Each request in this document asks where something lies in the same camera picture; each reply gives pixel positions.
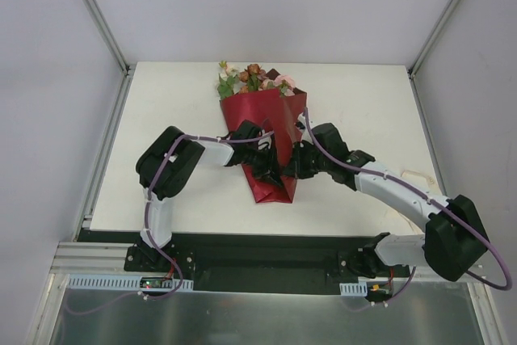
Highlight aluminium front rail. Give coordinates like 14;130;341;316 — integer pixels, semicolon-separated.
50;239;490;285

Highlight right white cable duct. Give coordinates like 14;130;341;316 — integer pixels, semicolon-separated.
339;281;368;297

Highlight left aluminium frame post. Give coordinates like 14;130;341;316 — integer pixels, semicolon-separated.
82;0;130;75

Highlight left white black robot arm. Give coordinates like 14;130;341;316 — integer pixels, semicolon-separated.
133;120;284;271

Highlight orange brown rose stem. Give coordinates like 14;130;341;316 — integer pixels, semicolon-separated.
238;64;266;94

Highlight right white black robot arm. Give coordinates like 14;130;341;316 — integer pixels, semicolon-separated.
283;122;488;281

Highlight small pink rose stem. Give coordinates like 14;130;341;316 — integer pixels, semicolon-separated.
260;75;296;97

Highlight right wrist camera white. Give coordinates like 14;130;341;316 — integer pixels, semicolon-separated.
296;112;306;133

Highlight left white cable duct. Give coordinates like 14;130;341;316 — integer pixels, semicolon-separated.
67;274;194;292

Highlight dark red wrapping cloth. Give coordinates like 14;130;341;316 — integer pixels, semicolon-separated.
216;63;307;204

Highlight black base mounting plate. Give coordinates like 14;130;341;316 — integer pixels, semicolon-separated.
123;231;411;293

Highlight aluminium frame post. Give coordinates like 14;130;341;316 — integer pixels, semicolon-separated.
82;0;130;75
408;0;462;80

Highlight white cable duct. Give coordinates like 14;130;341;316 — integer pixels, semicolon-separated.
339;281;368;297
67;274;194;292

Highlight white rose stem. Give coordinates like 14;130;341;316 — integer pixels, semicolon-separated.
216;61;239;100

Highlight cream printed ribbon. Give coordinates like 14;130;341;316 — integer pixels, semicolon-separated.
398;170;442;234

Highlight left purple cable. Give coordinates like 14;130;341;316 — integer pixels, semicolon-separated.
64;117;275;316

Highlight right aluminium frame post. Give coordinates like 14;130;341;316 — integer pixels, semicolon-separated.
408;0;462;80

